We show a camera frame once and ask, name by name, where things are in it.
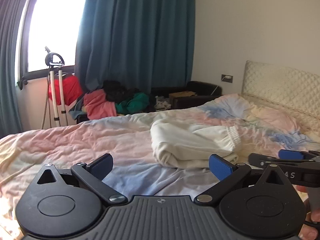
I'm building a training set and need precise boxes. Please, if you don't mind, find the cream zip-up jacket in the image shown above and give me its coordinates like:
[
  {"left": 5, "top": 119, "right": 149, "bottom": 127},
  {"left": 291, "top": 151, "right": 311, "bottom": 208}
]
[{"left": 150, "top": 118, "right": 241, "bottom": 169}]

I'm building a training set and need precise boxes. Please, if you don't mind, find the black clothes pile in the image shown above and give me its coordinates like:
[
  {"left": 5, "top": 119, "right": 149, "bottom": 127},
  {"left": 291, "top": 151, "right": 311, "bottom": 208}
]
[{"left": 103, "top": 80, "right": 140, "bottom": 104}]

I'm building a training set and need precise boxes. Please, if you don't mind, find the person's right hand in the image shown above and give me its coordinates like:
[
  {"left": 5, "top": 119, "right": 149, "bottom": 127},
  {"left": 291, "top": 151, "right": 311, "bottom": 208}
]
[{"left": 295, "top": 185, "right": 320, "bottom": 240}]

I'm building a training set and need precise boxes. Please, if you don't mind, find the pastel tie-dye bed cover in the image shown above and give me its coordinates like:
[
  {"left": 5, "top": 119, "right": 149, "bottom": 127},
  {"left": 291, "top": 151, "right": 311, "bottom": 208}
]
[{"left": 1, "top": 94, "right": 319, "bottom": 239}]

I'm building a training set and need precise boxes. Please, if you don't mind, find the quilted cream headboard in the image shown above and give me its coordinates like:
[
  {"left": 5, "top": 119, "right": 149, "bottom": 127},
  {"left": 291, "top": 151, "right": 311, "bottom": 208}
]
[{"left": 241, "top": 61, "right": 319, "bottom": 134}]

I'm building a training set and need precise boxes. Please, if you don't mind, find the pink cloth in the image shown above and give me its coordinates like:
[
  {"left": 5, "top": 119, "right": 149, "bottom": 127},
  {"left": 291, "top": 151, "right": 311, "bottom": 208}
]
[{"left": 84, "top": 89, "right": 117, "bottom": 120}]

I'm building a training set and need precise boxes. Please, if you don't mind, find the red cloth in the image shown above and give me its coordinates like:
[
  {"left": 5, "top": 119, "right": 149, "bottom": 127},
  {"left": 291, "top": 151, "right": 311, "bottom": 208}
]
[{"left": 54, "top": 74, "right": 83, "bottom": 106}]

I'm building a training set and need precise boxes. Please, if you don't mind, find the green cloth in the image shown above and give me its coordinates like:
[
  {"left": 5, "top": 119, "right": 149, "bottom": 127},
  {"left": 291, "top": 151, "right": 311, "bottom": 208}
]
[{"left": 115, "top": 92, "right": 150, "bottom": 115}]

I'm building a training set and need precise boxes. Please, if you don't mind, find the brown cardboard box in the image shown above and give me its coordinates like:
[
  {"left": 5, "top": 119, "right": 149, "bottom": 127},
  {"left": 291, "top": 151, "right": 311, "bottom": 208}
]
[{"left": 169, "top": 91, "right": 196, "bottom": 101}]

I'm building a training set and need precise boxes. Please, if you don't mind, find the white garment steamer stand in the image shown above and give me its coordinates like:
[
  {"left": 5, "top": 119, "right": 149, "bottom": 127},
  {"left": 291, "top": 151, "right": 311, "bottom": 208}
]
[{"left": 41, "top": 46, "right": 68, "bottom": 129}]

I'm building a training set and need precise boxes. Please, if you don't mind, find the teal curtain right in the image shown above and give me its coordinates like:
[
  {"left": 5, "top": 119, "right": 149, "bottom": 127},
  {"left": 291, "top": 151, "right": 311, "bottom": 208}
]
[{"left": 75, "top": 0, "right": 195, "bottom": 93}]

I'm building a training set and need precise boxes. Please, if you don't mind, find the teal curtain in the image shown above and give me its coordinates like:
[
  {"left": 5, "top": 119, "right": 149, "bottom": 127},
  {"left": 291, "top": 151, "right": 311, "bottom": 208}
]
[
  {"left": 1, "top": 0, "right": 27, "bottom": 138},
  {"left": 75, "top": 0, "right": 195, "bottom": 93}
]

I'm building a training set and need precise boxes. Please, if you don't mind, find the teal curtain left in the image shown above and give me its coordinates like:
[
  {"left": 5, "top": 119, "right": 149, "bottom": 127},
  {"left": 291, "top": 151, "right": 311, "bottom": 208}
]
[{"left": 1, "top": 0, "right": 27, "bottom": 138}]

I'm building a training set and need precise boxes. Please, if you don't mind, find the wall power socket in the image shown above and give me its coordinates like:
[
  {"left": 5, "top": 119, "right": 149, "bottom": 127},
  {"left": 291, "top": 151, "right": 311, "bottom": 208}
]
[{"left": 221, "top": 74, "right": 233, "bottom": 83}]

